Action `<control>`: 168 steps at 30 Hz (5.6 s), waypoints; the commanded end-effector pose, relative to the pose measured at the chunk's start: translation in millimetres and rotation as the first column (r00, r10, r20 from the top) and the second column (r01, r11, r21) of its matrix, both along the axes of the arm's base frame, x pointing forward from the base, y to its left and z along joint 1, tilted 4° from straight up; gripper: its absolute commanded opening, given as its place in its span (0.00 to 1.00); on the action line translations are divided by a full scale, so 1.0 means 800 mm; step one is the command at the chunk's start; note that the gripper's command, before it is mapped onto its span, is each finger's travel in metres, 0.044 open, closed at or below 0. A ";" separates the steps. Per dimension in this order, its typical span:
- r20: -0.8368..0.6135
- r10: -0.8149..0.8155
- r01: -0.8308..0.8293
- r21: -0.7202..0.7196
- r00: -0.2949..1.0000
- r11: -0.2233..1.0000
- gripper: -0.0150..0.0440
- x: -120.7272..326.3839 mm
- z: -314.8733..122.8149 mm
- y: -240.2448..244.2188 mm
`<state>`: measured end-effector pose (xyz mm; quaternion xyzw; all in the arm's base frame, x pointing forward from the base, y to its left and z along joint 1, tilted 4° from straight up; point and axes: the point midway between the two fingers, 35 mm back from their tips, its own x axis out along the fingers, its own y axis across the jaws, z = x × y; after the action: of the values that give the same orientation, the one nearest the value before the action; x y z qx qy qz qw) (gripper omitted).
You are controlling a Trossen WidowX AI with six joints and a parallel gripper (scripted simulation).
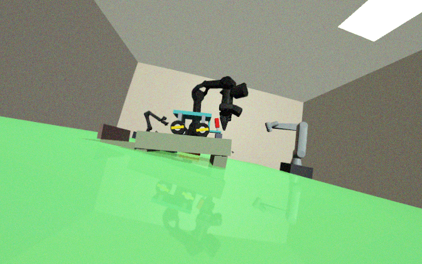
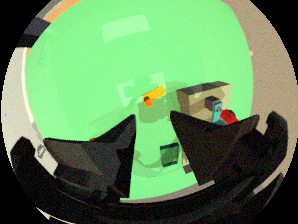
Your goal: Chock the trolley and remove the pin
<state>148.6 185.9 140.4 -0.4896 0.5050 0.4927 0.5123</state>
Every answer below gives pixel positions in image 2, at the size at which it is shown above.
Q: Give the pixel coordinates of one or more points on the green tray floor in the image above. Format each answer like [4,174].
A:
[169,155]

